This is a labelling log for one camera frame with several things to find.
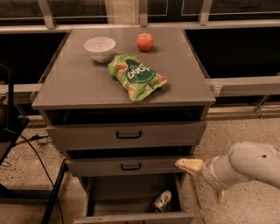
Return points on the metal window railing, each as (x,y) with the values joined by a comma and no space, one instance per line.
(236,40)

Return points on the white ceramic bowl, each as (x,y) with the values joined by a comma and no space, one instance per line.
(101,49)

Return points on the green snack bag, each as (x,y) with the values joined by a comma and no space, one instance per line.
(139,80)

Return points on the grey drawer cabinet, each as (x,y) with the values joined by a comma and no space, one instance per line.
(79,91)

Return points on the grey middle drawer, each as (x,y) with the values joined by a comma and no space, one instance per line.
(122,166)

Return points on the silver 7up can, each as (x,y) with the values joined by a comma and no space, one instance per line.
(161,201)

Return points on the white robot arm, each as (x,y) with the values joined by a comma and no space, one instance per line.
(244,162)

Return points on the red apple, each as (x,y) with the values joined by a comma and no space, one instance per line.
(145,42)

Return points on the grey drawer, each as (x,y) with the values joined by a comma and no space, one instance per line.
(126,135)
(128,200)
(122,166)

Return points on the grey bottom drawer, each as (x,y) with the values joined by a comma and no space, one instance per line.
(128,200)

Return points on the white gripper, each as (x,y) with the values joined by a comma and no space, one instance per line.
(208,172)

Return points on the black stand frame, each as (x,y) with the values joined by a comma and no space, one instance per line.
(9,125)

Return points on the grey top drawer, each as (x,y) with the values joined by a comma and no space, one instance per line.
(126,135)

